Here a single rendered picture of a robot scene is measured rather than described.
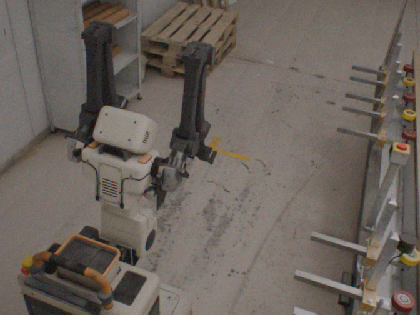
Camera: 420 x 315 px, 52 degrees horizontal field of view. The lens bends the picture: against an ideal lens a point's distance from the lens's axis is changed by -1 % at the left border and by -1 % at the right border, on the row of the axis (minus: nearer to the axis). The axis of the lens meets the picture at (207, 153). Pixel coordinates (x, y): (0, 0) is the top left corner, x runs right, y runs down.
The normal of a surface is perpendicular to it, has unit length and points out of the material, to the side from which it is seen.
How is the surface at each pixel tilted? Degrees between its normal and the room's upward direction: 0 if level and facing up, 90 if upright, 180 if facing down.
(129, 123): 48
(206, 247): 0
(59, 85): 90
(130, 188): 82
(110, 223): 82
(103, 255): 0
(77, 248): 0
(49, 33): 90
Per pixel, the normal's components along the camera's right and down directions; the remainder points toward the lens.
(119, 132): -0.22, -0.13
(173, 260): 0.07, -0.79
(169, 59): -0.34, 0.55
